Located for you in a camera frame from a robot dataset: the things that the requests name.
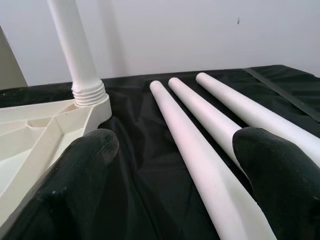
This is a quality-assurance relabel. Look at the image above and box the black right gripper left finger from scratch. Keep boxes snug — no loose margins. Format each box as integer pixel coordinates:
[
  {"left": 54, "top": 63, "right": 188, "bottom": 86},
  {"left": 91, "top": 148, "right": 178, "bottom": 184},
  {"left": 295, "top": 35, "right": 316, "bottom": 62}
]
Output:
[{"left": 0, "top": 129, "right": 120, "bottom": 240}]

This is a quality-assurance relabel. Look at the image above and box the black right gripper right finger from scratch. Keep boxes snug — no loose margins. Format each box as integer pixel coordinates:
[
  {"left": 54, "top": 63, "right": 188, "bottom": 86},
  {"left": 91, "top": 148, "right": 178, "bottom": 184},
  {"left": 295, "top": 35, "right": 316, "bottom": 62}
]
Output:
[{"left": 231, "top": 126, "right": 320, "bottom": 240}]

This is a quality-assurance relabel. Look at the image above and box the white plastic children table top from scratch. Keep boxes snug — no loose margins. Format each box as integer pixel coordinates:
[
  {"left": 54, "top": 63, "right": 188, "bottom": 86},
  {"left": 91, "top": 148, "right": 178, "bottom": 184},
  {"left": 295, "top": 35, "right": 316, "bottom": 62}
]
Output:
[{"left": 0, "top": 96, "right": 113, "bottom": 221}]

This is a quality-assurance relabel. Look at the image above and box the white plastic table leg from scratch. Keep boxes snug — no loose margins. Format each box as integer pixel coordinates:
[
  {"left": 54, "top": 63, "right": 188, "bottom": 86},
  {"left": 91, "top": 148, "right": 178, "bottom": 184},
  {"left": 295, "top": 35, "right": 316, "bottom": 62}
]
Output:
[
  {"left": 46, "top": 0, "right": 109, "bottom": 106},
  {"left": 167, "top": 76, "right": 255, "bottom": 186},
  {"left": 149, "top": 80, "right": 277, "bottom": 240},
  {"left": 195, "top": 72, "right": 320, "bottom": 168}
]

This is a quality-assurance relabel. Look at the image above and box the black tape strip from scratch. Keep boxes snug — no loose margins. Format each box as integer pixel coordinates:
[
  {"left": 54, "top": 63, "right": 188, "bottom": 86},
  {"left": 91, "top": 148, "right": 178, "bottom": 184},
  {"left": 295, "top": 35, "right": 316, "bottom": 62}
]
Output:
[{"left": 246, "top": 67, "right": 320, "bottom": 122}]

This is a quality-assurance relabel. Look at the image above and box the black table cloth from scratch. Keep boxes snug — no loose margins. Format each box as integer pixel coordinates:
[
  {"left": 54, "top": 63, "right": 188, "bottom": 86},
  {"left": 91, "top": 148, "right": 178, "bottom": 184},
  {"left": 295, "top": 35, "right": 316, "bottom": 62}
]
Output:
[{"left": 0, "top": 64, "right": 320, "bottom": 240}]

